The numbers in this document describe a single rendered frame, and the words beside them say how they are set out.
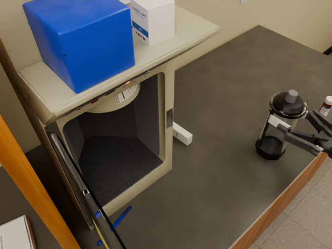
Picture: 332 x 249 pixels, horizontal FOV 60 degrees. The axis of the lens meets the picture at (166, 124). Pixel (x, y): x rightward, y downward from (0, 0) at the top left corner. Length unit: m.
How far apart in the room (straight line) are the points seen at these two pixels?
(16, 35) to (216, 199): 0.72
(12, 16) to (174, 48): 0.23
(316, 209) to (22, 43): 2.02
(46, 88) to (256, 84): 1.07
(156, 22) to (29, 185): 0.31
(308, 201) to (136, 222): 1.51
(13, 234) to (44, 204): 0.40
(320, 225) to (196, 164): 1.30
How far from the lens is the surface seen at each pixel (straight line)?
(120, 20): 0.39
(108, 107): 0.64
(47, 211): 0.57
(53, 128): 0.56
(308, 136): 0.92
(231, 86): 1.32
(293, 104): 0.93
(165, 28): 0.48
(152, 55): 0.46
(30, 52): 0.47
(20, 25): 0.45
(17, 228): 0.95
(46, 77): 0.44
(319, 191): 2.29
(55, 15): 0.39
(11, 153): 0.44
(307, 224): 2.12
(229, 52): 1.54
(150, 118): 0.82
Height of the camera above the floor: 1.76
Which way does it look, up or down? 47 degrees down
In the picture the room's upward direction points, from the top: straight up
